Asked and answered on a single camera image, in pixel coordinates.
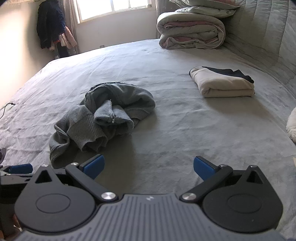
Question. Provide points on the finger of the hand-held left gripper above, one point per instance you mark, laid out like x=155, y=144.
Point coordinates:
x=20, y=168

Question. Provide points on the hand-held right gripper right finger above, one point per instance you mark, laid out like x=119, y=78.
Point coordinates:
x=203, y=166

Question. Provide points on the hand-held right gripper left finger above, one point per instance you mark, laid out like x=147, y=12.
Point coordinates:
x=93, y=165

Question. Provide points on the grey knit sweater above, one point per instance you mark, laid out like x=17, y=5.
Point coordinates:
x=129, y=97

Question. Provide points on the bed with grey sheet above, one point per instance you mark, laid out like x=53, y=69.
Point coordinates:
x=185, y=129

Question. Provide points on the folded cream and navy garment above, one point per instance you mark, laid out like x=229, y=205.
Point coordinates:
x=219, y=85

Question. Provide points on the white fluffy plush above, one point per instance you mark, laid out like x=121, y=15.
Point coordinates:
x=291, y=127

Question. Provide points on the pink hanging garment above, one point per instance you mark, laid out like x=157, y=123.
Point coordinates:
x=69, y=38

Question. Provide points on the folded grey pink duvet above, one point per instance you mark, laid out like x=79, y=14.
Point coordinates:
x=192, y=30

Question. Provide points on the grey padded headboard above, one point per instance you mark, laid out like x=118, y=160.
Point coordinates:
x=266, y=34

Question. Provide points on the navy hanging garment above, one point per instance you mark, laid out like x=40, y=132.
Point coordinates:
x=49, y=20

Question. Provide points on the grey curtain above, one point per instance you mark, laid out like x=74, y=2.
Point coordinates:
x=69, y=16
x=161, y=7

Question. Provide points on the window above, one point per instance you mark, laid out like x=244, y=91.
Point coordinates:
x=97, y=9

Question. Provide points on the pink grey pillow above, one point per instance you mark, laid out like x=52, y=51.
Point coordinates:
x=203, y=3

